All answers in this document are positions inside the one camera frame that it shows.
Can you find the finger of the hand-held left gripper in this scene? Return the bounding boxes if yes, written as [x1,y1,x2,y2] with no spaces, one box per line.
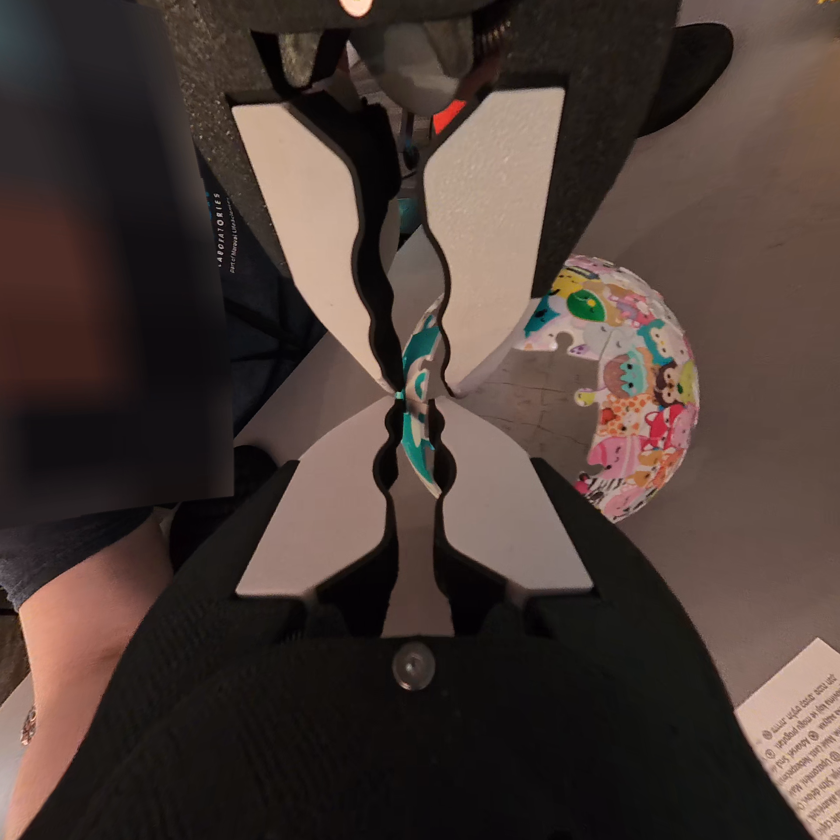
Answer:
[422,84,567,400]
[230,97,404,396]

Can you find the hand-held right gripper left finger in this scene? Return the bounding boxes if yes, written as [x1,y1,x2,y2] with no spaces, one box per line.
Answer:
[234,395,403,601]

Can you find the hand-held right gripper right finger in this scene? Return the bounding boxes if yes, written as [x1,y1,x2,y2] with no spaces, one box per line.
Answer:
[430,395,596,601]

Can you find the teal white puzzle piece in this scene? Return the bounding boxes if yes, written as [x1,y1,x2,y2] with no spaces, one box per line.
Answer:
[399,394,443,500]

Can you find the colourful puzzle ball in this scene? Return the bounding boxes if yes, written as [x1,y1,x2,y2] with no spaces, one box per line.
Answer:
[399,255,701,524]

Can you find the person's right forearm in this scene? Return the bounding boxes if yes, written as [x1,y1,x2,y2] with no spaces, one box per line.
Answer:
[0,512,177,840]

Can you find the person in dark shirt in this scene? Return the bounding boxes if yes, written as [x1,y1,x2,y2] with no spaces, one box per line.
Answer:
[0,147,330,614]

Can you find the white instruction leaflet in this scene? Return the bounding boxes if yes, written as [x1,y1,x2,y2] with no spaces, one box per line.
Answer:
[734,637,840,840]

